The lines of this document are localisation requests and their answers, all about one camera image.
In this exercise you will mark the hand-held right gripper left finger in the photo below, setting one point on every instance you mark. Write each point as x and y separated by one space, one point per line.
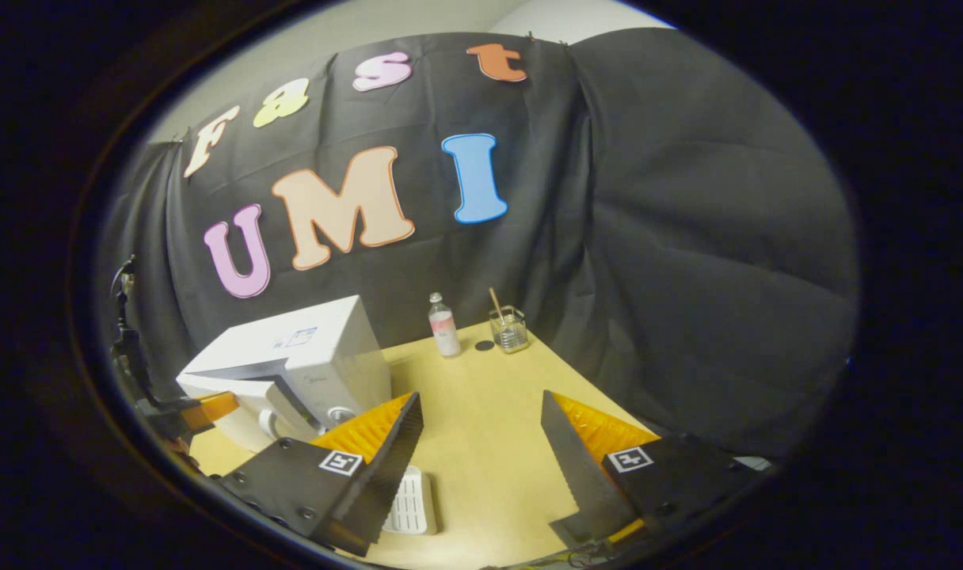
390 467

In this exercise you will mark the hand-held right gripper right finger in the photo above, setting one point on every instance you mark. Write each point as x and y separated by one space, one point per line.
576 467

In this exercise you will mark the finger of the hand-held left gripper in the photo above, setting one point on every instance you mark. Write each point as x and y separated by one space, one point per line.
212 408

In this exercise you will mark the white microwave oven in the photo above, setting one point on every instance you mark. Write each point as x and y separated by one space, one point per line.
339 356

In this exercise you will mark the white plastic food tray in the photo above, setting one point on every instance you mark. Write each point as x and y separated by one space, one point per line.
414 503

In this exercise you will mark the pink label plastic bottle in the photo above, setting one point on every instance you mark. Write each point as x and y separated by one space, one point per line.
445 332

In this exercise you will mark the clear glass jar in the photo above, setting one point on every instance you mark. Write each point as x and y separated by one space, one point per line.
511 336

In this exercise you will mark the wooden stick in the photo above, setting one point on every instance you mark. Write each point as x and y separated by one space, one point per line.
496 301

